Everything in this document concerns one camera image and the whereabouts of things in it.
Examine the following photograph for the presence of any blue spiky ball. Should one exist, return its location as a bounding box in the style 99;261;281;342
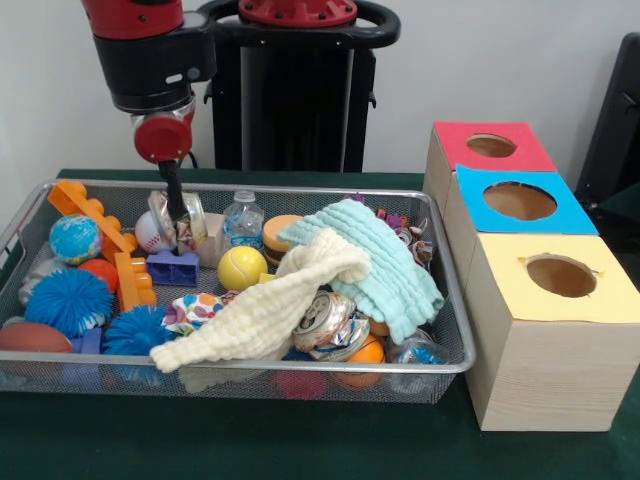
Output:
24;269;115;339

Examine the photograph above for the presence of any silver mesh bin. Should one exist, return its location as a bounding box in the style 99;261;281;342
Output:
0;178;476;405

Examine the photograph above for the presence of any white toy baseball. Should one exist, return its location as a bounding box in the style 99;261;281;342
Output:
134;210;177;252

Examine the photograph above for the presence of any orange toy brick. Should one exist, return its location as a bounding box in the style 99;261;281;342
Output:
114;252;157;311

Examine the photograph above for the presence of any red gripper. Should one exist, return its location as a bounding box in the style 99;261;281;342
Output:
133;114;194;236

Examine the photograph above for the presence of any crushed printed drink can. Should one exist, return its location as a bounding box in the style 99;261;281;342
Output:
292;290;371;362

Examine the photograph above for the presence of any blue green globe ball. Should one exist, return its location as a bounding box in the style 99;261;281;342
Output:
48;214;104;265

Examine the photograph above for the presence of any mint waffle cloth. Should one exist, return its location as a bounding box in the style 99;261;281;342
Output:
277;198;445;346

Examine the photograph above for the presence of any orange plastic toy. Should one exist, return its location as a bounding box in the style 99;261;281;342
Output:
48;180;139;251

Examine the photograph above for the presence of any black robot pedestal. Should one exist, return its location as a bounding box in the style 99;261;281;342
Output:
197;0;401;174

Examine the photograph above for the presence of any black panel on stand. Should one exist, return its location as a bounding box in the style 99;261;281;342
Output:
574;32;640;211

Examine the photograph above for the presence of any wooden box with three holes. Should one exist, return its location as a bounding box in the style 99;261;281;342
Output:
422;120;640;433

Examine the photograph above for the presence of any silver tin can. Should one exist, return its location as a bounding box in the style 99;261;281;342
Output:
147;189;209;251

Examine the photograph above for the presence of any yellow ball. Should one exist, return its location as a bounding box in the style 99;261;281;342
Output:
218;245;269;292

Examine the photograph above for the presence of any cream waffle cloth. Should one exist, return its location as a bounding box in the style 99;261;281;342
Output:
149;228;374;374

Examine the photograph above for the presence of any dark green tablecloth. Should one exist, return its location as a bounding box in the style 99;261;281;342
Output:
0;168;640;480
597;182;640;216

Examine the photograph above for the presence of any brown toy football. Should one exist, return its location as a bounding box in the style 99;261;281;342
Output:
0;322;74;354

